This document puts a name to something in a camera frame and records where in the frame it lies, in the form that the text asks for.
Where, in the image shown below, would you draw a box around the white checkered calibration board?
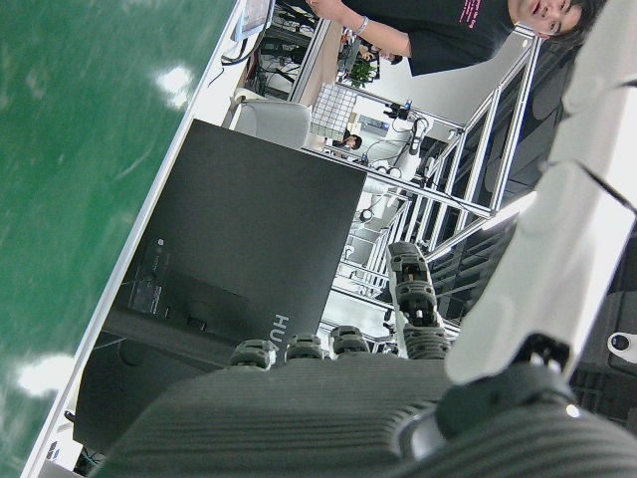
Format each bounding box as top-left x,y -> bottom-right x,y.
310,83 -> 359,143

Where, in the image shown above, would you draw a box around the green conveyor belt, aluminium rails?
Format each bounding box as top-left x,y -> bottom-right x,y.
0,0 -> 245,478

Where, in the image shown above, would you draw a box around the aluminium frame rack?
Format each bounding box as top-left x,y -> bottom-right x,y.
337,24 -> 546,320

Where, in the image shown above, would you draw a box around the black computer monitor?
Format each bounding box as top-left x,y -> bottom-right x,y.
72,118 -> 369,457

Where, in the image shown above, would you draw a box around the white chair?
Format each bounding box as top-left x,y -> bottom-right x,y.
229,89 -> 312,150

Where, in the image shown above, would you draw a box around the person in black t-shirt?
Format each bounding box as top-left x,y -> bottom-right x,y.
308,0 -> 606,79

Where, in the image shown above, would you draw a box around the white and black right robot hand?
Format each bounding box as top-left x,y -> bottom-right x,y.
94,0 -> 637,478

